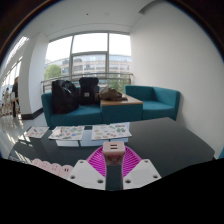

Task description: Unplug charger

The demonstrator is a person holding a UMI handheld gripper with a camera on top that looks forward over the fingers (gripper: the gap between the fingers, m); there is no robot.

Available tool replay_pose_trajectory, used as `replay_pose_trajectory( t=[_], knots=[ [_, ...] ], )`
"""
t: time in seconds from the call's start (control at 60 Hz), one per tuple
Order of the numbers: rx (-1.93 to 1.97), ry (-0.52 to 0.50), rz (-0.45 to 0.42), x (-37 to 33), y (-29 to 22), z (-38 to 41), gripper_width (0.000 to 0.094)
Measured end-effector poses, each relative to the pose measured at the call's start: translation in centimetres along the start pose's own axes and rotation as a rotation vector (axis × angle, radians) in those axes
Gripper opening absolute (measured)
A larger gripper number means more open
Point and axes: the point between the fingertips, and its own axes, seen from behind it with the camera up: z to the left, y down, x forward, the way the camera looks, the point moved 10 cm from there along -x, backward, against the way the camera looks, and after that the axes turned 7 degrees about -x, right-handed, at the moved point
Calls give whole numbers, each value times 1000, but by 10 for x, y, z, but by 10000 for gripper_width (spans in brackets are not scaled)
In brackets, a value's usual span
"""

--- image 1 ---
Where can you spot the brown bag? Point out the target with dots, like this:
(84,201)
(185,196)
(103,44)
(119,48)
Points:
(111,94)

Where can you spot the small sticker sheet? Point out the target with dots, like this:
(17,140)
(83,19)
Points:
(37,132)

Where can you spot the black backpack with label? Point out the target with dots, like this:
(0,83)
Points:
(88,88)

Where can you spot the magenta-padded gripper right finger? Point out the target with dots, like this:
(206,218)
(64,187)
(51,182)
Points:
(143,172)

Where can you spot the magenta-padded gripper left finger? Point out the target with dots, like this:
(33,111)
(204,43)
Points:
(85,173)

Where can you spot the teal wood-topped corner table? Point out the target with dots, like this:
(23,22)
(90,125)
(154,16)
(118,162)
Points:
(121,111)

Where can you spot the short teal sofa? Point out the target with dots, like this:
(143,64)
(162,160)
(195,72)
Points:
(160,105)

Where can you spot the metal window railing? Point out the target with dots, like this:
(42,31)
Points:
(60,78)

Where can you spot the long teal sofa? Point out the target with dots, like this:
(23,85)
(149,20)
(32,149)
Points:
(80,116)

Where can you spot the large colourful sticker sheet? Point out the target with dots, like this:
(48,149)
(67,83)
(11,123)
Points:
(110,131)

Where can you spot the pink power strip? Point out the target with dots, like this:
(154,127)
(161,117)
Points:
(55,167)

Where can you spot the pink cube charger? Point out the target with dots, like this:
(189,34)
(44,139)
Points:
(114,153)

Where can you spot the large black backpack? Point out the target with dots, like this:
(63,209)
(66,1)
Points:
(64,96)

